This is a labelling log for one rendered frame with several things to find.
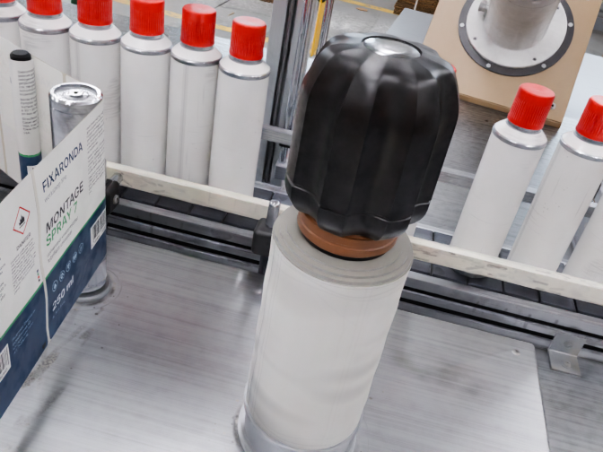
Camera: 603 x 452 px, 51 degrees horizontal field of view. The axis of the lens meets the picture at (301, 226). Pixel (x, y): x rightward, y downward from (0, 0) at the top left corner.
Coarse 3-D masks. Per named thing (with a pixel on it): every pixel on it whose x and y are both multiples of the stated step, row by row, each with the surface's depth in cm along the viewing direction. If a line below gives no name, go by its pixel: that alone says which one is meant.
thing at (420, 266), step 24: (120, 192) 69; (144, 192) 70; (264, 192) 74; (216, 216) 68; (240, 216) 69; (432, 240) 72; (432, 264) 69; (480, 288) 66; (504, 288) 66; (528, 288) 67; (576, 312) 65; (600, 312) 66
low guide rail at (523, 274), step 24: (120, 168) 67; (168, 192) 67; (192, 192) 66; (216, 192) 66; (264, 216) 66; (456, 264) 65; (480, 264) 64; (504, 264) 64; (552, 288) 64; (576, 288) 63; (600, 288) 63
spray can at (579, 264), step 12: (600, 204) 63; (600, 216) 63; (588, 228) 65; (600, 228) 63; (588, 240) 65; (600, 240) 63; (576, 252) 66; (588, 252) 65; (600, 252) 64; (576, 264) 66; (588, 264) 65; (600, 264) 64; (576, 276) 66; (588, 276) 65; (600, 276) 65
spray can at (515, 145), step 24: (528, 96) 56; (552, 96) 57; (504, 120) 60; (528, 120) 57; (504, 144) 59; (528, 144) 58; (480, 168) 62; (504, 168) 59; (528, 168) 59; (480, 192) 62; (504, 192) 61; (480, 216) 63; (504, 216) 62; (456, 240) 66; (480, 240) 64
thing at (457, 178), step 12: (264, 132) 70; (276, 132) 69; (288, 132) 70; (288, 144) 70; (444, 168) 69; (444, 180) 68; (456, 180) 68; (468, 180) 68; (528, 192) 67; (588, 216) 67
